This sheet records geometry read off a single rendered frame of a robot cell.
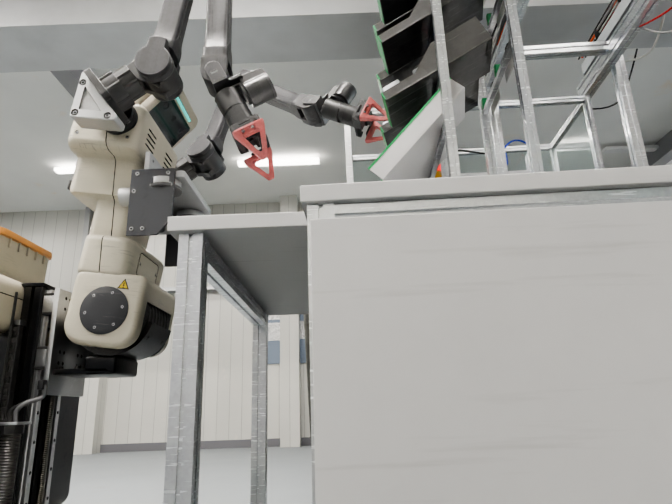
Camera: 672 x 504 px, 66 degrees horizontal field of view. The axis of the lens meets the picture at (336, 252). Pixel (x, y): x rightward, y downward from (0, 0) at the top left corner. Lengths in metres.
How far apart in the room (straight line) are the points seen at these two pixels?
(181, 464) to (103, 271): 0.49
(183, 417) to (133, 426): 8.29
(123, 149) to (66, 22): 3.03
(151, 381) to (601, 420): 8.60
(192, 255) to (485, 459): 0.60
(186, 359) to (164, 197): 0.42
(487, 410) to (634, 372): 0.22
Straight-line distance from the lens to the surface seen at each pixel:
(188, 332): 0.96
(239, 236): 1.01
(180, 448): 0.96
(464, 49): 1.31
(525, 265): 0.84
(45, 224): 10.62
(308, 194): 0.85
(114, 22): 4.17
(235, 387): 8.79
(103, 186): 1.35
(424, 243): 0.82
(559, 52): 2.76
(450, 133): 1.16
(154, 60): 1.24
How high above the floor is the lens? 0.50
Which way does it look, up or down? 17 degrees up
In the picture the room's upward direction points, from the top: 2 degrees counter-clockwise
